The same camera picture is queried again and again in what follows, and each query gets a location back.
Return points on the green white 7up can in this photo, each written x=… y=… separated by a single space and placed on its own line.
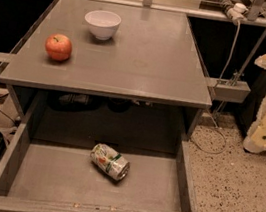
x=110 y=161

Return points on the grey counter cabinet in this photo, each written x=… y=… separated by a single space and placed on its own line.
x=152 y=57

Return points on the open grey top drawer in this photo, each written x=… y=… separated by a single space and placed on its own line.
x=38 y=174

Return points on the thin metal rod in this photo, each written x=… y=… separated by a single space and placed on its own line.
x=257 y=7

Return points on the white ceramic bowl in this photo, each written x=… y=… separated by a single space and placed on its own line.
x=103 y=24

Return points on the red apple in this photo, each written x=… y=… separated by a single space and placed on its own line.
x=58 y=47

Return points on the grey metal side bracket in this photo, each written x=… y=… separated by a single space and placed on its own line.
x=223 y=91

